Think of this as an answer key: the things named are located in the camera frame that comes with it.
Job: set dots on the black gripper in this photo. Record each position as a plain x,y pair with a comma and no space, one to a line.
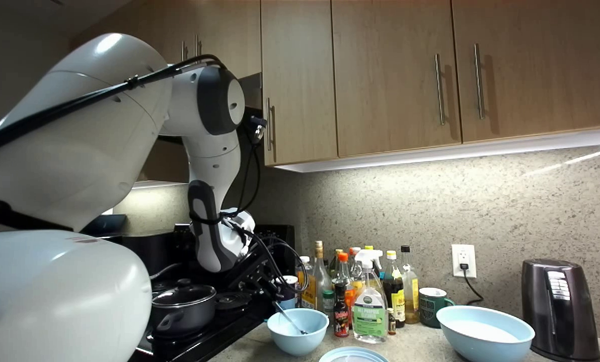
262,268

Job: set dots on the yellow oil bottle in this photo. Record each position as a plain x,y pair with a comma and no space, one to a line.
307,282

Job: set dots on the wall outlet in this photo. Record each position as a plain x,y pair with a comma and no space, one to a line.
463,259

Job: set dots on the black electric kettle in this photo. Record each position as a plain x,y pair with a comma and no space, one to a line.
558,306

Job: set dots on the round clear lid plate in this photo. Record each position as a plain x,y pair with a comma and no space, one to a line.
350,355

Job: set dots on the black stove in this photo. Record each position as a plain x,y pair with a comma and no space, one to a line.
172,257

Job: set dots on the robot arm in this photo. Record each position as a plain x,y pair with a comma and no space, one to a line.
71,149

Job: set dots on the clear spray bottle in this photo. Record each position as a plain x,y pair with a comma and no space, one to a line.
368,311

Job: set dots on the black lidded pot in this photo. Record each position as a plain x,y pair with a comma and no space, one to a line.
182,309

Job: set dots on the small blue bowl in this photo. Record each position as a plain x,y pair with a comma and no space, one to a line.
289,339

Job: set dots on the large blue bowl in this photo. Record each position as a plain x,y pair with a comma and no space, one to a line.
484,335

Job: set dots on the green mug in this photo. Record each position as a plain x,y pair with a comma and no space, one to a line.
430,302

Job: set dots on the dark sauce bottle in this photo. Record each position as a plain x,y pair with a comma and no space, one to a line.
394,287

